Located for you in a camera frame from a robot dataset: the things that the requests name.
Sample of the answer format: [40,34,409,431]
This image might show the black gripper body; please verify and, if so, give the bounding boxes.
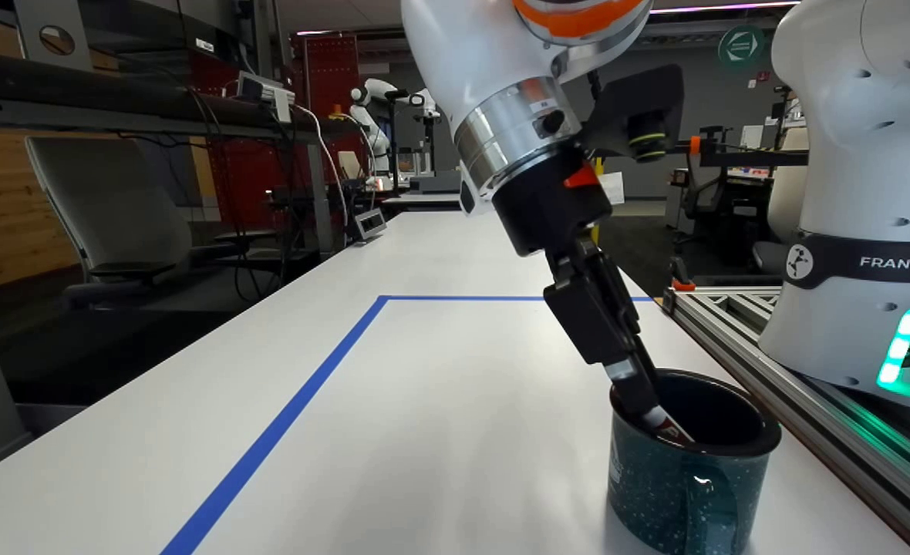
[492,143,610,257]

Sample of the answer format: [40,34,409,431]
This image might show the red marker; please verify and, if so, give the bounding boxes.
[646,408,692,445]

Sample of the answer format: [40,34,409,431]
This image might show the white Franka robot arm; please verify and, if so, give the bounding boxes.
[402,0,910,413]

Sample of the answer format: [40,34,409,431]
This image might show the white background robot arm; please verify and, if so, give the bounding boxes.
[349,76,442,188]

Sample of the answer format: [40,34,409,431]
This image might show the dark blue speckled mug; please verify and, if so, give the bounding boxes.
[609,371,780,555]

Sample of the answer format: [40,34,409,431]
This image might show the white paper sign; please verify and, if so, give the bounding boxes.
[599,174,625,204]

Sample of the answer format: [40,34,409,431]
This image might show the small grey device on table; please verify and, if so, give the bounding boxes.
[355,208,385,240]

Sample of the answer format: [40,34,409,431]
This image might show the red cabinet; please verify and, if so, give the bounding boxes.
[187,27,362,232]

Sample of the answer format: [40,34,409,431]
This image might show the grey office chair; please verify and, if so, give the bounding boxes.
[23,137,192,304]

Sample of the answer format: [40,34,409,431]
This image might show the blue tape line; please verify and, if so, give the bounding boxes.
[159,297,619,555]

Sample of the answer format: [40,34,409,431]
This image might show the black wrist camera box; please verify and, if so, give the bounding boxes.
[584,66,685,163]

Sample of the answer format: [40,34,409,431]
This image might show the aluminium rail frame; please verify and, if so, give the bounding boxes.
[662,287,910,547]

